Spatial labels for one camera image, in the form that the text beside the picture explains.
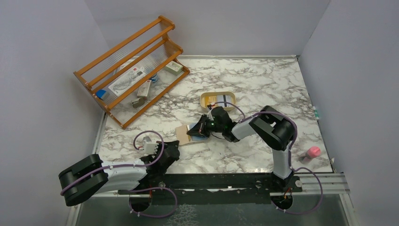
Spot white card with dark stripe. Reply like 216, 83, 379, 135
217, 95, 233, 106

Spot beige oval tray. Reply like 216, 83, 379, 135
199, 91, 237, 112

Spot grey olive small object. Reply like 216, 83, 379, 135
132, 97, 146, 109

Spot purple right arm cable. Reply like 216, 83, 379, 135
207, 101, 324, 216

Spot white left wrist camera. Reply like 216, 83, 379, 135
143, 136, 162, 154

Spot tan leather card holder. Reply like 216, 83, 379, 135
175, 123, 208, 146

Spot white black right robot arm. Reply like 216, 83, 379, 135
186, 105, 297, 192

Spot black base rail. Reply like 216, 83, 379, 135
117, 173, 302, 205

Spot blue white round jar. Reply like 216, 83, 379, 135
150, 73, 158, 83

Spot pink bottle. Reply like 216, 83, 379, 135
300, 146, 321, 164

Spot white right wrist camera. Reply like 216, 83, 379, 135
207, 105, 215, 121

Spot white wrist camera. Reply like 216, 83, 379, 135
207, 105, 215, 121
143, 136, 162, 154

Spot gold credit card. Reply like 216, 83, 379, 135
204, 95, 217, 106

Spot white printed packet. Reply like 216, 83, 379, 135
108, 67, 146, 96

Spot green white small tube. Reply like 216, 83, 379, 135
312, 106, 319, 120

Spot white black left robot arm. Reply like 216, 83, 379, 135
58, 140, 180, 207

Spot orange wooden rack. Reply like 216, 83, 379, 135
73, 16, 190, 129

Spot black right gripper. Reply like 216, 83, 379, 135
187, 113, 224, 137

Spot blue grey eraser block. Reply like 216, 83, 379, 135
95, 89, 109, 100

